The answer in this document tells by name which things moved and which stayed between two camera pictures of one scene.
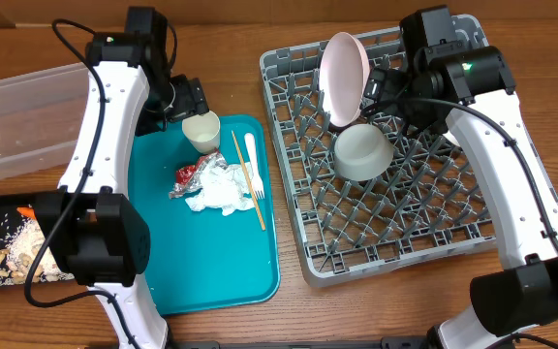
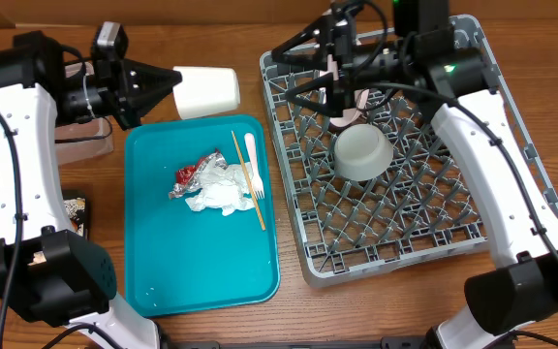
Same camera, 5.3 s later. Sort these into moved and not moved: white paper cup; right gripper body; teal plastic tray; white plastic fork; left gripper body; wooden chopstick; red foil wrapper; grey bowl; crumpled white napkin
Moved: right gripper body; left gripper body; white paper cup
Not moved: white plastic fork; red foil wrapper; crumpled white napkin; grey bowl; wooden chopstick; teal plastic tray
